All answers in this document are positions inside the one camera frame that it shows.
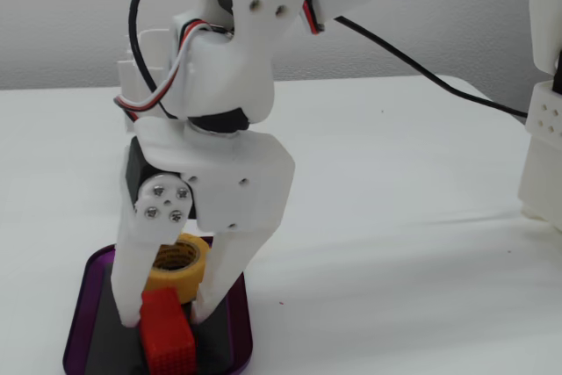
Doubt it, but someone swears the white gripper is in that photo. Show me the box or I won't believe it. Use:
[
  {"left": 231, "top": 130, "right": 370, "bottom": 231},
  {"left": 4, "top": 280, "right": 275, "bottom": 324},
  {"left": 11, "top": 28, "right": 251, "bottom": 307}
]
[{"left": 111, "top": 117, "right": 297, "bottom": 328}]

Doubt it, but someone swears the red textured cube block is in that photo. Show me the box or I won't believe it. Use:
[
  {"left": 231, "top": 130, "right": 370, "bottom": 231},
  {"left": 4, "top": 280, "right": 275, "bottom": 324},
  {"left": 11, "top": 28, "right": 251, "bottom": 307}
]
[{"left": 139, "top": 286, "right": 197, "bottom": 372}]

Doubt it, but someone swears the white plastic box container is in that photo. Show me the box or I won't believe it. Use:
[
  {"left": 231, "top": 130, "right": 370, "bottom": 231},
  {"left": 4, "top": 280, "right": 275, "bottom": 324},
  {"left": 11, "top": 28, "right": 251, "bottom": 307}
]
[{"left": 115, "top": 26, "right": 177, "bottom": 133}]

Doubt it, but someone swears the yellow masking tape roll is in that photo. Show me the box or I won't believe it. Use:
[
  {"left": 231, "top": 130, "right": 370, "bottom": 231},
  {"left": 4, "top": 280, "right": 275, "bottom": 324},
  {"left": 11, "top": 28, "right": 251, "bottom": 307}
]
[{"left": 147, "top": 233, "right": 213, "bottom": 305}]

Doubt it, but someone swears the purple metal tray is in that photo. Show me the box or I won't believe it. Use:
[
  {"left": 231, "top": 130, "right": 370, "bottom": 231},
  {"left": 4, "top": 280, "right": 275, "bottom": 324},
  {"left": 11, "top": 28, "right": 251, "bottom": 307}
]
[{"left": 62, "top": 236, "right": 256, "bottom": 375}]

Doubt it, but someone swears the black sheet insert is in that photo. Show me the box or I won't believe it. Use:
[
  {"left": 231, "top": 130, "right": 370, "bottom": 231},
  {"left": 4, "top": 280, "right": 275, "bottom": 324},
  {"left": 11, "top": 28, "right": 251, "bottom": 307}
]
[{"left": 83, "top": 259, "right": 233, "bottom": 375}]

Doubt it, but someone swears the black cable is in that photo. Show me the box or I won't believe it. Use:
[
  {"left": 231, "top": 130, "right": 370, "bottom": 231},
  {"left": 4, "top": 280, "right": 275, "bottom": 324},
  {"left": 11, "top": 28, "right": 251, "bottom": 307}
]
[
  {"left": 332, "top": 16, "right": 531, "bottom": 119},
  {"left": 128, "top": 0, "right": 208, "bottom": 102}
]

